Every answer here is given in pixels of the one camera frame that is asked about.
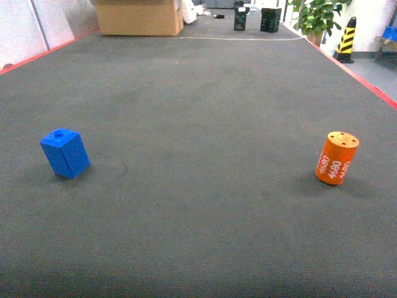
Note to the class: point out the blue rectangular block part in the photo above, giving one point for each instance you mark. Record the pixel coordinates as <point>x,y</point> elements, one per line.
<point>65,152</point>

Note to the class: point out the orange cylinder cap 4680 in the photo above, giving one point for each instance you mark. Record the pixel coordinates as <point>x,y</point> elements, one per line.
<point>336,157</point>

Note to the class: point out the white foam packaging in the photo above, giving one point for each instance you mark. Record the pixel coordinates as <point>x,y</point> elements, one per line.
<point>190,11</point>

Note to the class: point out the black box left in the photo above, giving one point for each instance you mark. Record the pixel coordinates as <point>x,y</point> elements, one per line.
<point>240,15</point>

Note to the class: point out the black box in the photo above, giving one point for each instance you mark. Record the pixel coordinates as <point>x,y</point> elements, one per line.
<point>240,15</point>
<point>270,19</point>

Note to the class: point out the black box right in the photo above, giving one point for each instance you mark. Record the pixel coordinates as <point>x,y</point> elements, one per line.
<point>270,19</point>

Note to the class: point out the large cardboard box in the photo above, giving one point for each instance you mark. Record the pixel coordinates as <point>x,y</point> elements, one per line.
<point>160,18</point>

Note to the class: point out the green potted plant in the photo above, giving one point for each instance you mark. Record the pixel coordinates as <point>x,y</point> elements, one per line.
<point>317,17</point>

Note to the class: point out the yellow black traffic cone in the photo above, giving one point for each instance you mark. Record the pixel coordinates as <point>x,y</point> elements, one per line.
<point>344,49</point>

